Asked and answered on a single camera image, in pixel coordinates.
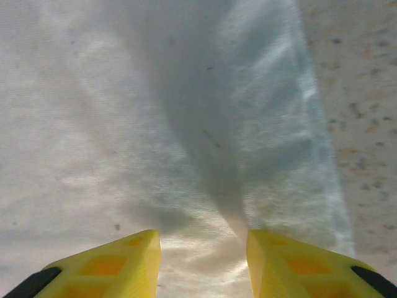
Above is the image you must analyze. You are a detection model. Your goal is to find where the white t-shirt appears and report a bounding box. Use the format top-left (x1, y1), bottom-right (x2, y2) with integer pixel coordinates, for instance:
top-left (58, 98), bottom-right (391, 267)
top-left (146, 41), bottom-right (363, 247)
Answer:
top-left (0, 0), bottom-right (356, 298)

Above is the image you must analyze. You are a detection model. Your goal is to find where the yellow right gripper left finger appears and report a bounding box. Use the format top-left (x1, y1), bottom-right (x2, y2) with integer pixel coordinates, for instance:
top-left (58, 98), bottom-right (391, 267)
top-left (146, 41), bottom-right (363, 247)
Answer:
top-left (6, 228), bottom-right (162, 298)

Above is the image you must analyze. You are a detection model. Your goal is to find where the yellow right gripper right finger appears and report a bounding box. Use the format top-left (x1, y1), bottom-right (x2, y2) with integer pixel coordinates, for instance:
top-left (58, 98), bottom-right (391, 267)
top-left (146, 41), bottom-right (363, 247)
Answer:
top-left (246, 228), bottom-right (393, 298)

